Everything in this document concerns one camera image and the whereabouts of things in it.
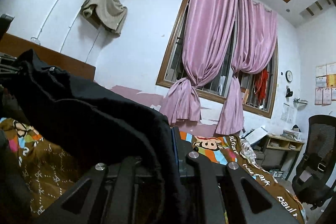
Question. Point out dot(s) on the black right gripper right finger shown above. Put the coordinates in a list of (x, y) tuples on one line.
[(226, 187)]

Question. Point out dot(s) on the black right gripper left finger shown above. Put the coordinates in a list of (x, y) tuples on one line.
[(106, 194)]

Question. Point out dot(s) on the large black garment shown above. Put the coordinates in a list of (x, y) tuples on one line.
[(93, 125)]

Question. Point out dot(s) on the brown patterned cartoon bedspread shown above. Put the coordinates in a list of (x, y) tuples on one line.
[(48, 171)]

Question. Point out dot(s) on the black mesh office chair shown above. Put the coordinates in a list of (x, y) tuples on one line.
[(317, 164)]

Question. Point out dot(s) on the red cloth at window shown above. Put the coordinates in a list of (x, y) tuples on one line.
[(261, 80)]

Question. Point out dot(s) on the left pink curtain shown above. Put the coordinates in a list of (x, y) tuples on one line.
[(208, 29)]

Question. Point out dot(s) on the pink curtain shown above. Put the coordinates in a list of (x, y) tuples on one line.
[(208, 29), (255, 44)]

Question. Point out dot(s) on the right pink curtain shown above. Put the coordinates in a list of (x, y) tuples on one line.
[(255, 44)]

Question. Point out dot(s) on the wooden headboard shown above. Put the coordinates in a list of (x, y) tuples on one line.
[(15, 46)]

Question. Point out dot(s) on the round wall clock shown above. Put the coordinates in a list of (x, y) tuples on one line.
[(289, 76)]

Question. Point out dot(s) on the papers on wall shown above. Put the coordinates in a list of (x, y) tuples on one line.
[(325, 86)]

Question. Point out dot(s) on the beige cloth on wall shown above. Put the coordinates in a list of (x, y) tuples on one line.
[(109, 13)]

